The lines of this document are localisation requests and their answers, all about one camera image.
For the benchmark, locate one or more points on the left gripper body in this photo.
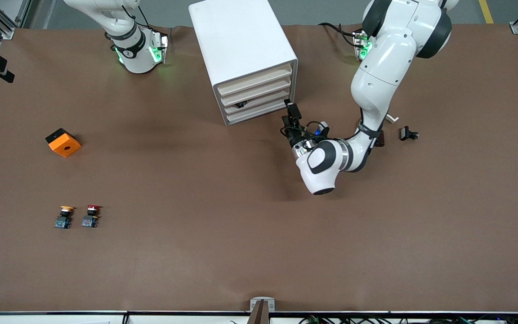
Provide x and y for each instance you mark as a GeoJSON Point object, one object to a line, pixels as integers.
{"type": "Point", "coordinates": [296, 135]}

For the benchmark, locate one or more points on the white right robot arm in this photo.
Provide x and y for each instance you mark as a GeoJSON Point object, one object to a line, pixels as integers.
{"type": "Point", "coordinates": [135, 54]}

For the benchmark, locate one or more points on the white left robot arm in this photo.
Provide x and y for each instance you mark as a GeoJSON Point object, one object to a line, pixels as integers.
{"type": "Point", "coordinates": [385, 67]}

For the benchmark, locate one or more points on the black square push button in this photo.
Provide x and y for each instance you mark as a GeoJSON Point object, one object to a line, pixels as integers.
{"type": "Point", "coordinates": [406, 133]}

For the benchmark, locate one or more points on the red mushroom push button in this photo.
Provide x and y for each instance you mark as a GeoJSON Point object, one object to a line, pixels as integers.
{"type": "Point", "coordinates": [90, 221]}

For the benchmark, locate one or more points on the orange and black button box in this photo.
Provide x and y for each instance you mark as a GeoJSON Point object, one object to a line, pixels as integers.
{"type": "Point", "coordinates": [64, 145]}

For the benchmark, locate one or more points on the yellow mushroom push button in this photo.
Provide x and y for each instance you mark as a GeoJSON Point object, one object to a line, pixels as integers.
{"type": "Point", "coordinates": [62, 222]}

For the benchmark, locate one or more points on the white half-round pipe clamp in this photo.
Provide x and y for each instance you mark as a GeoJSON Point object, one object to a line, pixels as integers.
{"type": "Point", "coordinates": [392, 118]}

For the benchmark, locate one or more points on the brown table cover sheet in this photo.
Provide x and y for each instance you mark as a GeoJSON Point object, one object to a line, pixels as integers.
{"type": "Point", "coordinates": [196, 202]}

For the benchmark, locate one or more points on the metal bracket with post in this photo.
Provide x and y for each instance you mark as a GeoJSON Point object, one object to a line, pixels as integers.
{"type": "Point", "coordinates": [262, 310]}

